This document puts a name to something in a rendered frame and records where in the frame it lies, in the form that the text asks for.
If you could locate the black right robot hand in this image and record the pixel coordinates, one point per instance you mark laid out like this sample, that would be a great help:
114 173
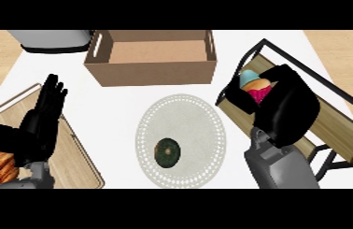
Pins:
287 108

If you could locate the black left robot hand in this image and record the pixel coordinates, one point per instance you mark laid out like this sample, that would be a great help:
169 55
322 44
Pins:
40 120

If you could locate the cupcake with pink wrapper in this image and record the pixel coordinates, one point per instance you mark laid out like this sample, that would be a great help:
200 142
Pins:
257 84

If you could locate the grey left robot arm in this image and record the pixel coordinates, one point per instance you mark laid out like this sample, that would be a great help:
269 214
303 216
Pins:
33 176

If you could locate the round white lace placemat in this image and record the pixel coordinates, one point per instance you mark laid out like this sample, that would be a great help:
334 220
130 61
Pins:
180 140

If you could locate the orange-brown bread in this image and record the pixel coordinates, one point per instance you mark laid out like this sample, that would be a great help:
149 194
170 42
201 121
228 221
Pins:
6 168

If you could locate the grey and black appliance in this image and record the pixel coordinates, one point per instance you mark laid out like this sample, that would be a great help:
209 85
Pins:
50 41

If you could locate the dark green round vegetable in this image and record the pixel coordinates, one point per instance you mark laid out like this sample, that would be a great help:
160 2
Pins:
167 152

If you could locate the brown wooden crate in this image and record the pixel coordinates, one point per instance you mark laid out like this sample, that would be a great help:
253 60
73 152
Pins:
151 60

